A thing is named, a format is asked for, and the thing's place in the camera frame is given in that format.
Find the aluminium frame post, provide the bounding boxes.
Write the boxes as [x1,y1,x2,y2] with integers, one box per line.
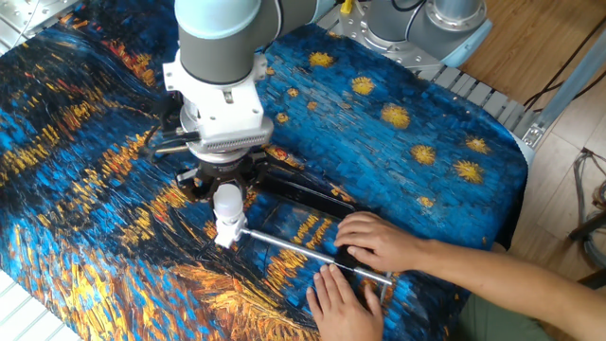
[523,27,606,148]

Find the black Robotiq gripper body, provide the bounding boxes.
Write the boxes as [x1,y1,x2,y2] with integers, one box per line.
[196,158,259,190]

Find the starry night painted tablecloth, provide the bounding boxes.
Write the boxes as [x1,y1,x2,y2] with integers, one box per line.
[0,0,529,341]

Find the white wrist mounted box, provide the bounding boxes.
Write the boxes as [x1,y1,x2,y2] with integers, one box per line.
[162,51,276,155]

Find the green trousers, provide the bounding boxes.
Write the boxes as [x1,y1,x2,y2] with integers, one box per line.
[454,291,555,341]

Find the grey hose bundle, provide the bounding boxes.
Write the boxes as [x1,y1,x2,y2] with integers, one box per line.
[572,146,606,269]

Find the dark furniture leg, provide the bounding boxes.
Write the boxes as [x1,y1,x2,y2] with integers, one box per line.
[567,207,606,290]

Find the person's right forearm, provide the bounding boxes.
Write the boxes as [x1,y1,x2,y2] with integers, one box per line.
[416,239,606,340]

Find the black floor cable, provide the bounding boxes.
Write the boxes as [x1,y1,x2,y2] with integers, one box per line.
[523,16,606,113]

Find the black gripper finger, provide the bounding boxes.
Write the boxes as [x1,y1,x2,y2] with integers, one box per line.
[239,151,278,205]
[175,166,214,204]

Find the person's right hand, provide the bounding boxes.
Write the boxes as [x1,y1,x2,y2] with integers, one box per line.
[333,211,427,274]

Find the person's left hand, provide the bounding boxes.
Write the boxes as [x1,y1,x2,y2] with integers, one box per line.
[305,263,384,341]

